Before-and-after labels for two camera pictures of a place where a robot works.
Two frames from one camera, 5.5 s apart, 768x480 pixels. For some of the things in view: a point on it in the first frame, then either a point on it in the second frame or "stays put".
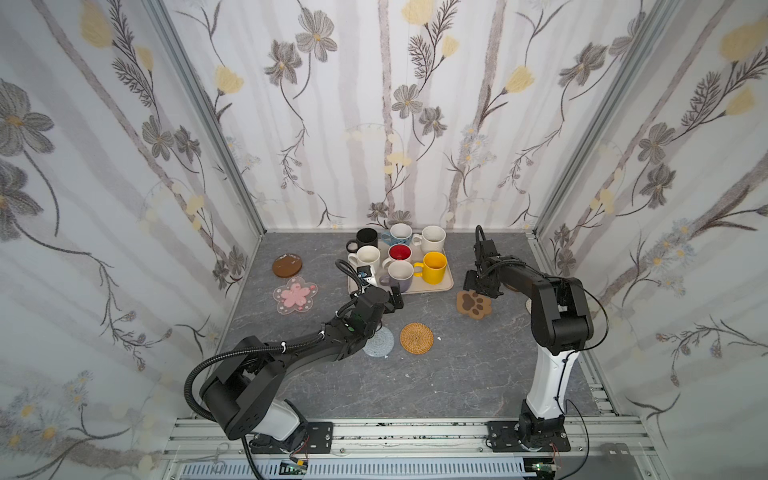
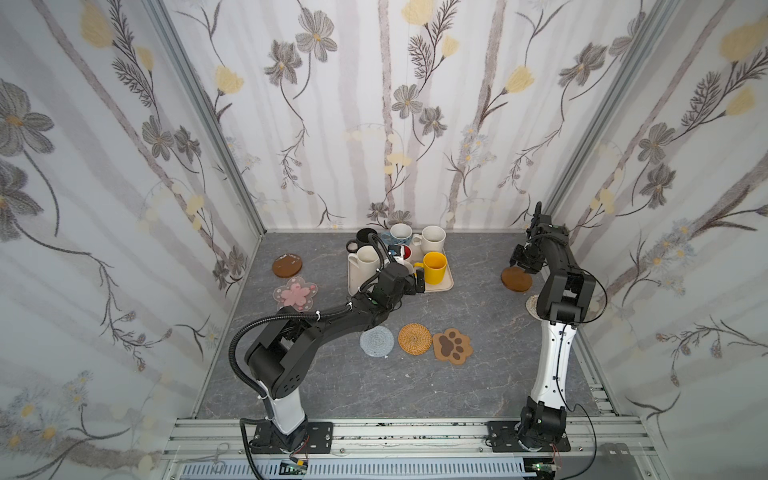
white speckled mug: (432, 239) stays put
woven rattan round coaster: (416, 338) stays put
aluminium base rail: (600, 449) stays put
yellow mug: (434, 267) stays put
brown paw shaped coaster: (473, 304) to (451, 345)
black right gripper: (483, 261) to (525, 257)
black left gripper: (389, 299) to (414, 282)
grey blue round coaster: (381, 344) stays put
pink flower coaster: (295, 296) stays put
